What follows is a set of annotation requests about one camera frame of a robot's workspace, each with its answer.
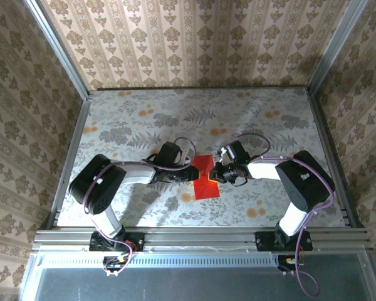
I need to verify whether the slotted grey cable duct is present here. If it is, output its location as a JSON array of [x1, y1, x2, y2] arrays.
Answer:
[[37, 253, 279, 267]]

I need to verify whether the aluminium frame post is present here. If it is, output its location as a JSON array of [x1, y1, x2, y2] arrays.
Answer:
[[23, 0, 91, 100], [306, 0, 369, 95]]

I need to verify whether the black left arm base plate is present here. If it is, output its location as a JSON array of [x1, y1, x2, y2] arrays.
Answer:
[[89, 231, 145, 251]]

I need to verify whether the red square paper sheet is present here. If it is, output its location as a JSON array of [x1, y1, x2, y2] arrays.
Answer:
[[192, 153, 222, 201]]

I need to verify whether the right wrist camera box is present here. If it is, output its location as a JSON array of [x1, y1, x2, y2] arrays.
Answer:
[[217, 140, 250, 164]]

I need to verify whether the grey metal panel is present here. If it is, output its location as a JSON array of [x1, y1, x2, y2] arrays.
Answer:
[[20, 244, 376, 301]]

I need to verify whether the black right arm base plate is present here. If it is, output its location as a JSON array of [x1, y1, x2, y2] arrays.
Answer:
[[255, 231, 313, 251]]

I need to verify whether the wired power connector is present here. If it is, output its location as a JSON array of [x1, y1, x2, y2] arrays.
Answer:
[[102, 254, 129, 277], [277, 254, 305, 277]]

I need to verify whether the aluminium table edge rail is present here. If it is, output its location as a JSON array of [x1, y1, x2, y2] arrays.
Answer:
[[31, 228, 372, 253]]

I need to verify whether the aluminium table side rail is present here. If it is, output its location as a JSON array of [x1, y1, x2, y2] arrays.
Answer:
[[306, 90, 364, 228], [45, 97, 91, 230]]

